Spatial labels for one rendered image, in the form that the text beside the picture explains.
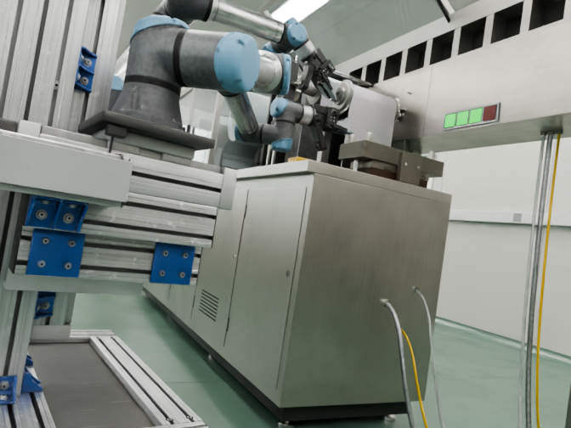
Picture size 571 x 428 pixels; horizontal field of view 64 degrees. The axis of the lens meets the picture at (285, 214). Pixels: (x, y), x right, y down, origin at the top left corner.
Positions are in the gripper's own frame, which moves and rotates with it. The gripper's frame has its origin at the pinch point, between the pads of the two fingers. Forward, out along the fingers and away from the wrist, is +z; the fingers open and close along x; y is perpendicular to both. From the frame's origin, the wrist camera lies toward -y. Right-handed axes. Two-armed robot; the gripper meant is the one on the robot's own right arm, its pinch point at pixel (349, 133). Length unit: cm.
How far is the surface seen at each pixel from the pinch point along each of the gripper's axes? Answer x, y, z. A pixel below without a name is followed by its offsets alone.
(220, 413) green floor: -5, -109, -39
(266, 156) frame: 47, -9, -14
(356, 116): -0.2, 7.6, 1.8
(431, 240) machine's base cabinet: -26, -38, 26
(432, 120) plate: -14.0, 11.3, 30.1
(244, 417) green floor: -9, -109, -32
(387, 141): -0.2, 1.4, 19.2
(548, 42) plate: -60, 30, 30
